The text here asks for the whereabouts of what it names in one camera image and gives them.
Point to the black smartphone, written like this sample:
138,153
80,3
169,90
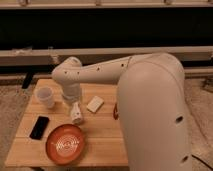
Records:
39,128

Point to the small white bottle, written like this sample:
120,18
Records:
76,114

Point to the small wooden table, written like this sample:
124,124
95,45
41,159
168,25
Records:
104,142

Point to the translucent plastic cup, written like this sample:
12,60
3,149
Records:
45,96

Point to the white rectangular block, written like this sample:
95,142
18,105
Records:
95,104

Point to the black object by wall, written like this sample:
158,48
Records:
27,80

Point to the orange round bowl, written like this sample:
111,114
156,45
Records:
65,144

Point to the small red brown object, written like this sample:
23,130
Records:
115,112

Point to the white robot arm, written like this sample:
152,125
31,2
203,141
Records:
151,106

